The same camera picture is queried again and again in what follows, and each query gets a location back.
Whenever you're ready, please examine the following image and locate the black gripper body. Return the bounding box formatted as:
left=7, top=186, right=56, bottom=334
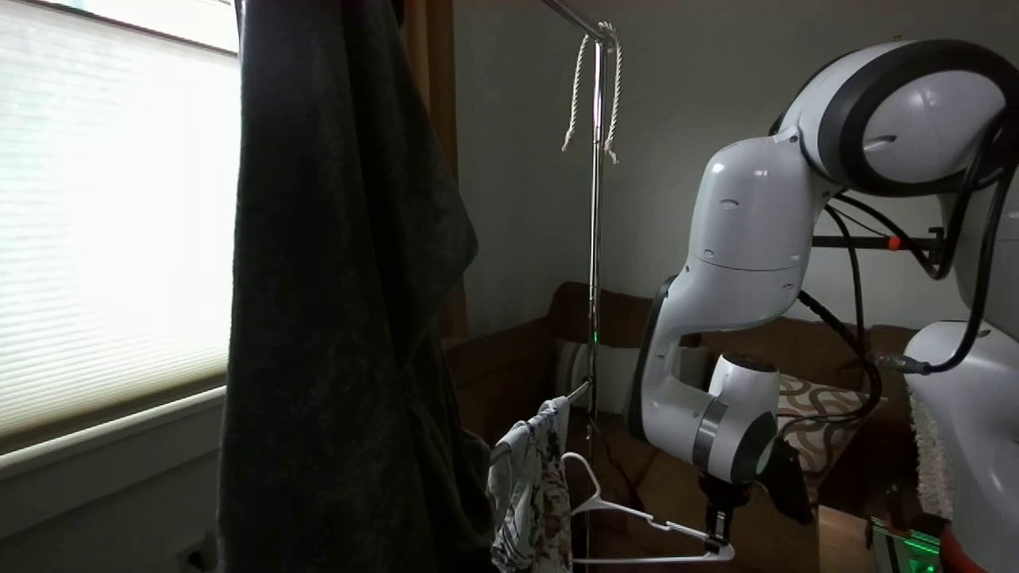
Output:
left=699, top=475, right=750, bottom=548

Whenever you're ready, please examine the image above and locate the white plastic clothes hanger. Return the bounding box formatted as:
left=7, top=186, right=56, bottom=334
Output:
left=561, top=451, right=736, bottom=565

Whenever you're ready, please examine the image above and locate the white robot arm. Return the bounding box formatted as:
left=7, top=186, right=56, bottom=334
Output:
left=631, top=37, right=1019, bottom=573

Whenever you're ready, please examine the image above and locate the metal clothes rack pole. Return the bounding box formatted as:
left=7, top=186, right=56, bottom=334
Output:
left=587, top=37, right=606, bottom=424

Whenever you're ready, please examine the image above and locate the brown wave patterned pillow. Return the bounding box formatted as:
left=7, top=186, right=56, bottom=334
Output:
left=777, top=372, right=868, bottom=481

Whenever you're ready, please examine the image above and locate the brown sofa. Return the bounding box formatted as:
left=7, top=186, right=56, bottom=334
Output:
left=448, top=282, right=920, bottom=573

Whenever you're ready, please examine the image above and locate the grey striped pillow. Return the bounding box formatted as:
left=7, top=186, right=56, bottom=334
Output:
left=556, top=340, right=712, bottom=430

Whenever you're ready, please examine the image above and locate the patterned white cloth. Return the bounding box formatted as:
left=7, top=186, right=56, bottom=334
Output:
left=488, top=411, right=573, bottom=573

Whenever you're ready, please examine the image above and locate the dark hanging garment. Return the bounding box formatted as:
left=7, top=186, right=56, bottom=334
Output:
left=221, top=0, right=495, bottom=573

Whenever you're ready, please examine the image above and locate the brown curtain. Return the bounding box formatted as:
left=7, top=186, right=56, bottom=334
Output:
left=397, top=0, right=479, bottom=344

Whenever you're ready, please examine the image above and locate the white window blind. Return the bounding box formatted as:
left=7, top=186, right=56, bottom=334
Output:
left=0, top=0, right=240, bottom=437

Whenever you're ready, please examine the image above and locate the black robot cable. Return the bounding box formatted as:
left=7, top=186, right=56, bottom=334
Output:
left=794, top=106, right=1019, bottom=425

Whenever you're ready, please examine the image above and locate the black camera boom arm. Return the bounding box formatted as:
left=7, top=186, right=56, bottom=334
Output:
left=811, top=232, right=945, bottom=255

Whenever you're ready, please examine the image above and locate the top metal rack rail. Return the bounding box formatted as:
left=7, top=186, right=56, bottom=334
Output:
left=541, top=0, right=616, bottom=43

